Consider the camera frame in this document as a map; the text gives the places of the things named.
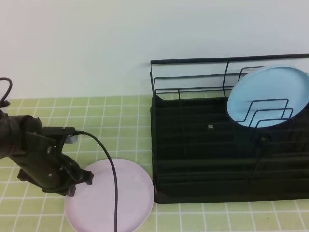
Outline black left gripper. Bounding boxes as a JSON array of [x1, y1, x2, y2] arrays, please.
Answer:
[[16, 132, 94, 196]]

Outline pink round plate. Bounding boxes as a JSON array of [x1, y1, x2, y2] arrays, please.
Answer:
[[65, 159, 155, 232]]

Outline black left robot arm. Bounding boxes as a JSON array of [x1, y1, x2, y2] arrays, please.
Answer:
[[0, 112, 94, 197]]

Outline light blue round plate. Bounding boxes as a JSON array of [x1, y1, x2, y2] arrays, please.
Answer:
[[227, 65, 309, 128]]

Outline black plastic drip tray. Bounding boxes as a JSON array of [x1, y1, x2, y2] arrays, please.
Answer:
[[151, 97, 309, 204]]

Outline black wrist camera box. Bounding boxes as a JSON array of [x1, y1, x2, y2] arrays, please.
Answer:
[[42, 127, 78, 144]]

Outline black camera cable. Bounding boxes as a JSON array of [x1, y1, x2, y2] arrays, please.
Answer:
[[74, 130, 119, 232]]

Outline black wire dish rack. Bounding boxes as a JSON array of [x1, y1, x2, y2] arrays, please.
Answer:
[[150, 54, 309, 203]]

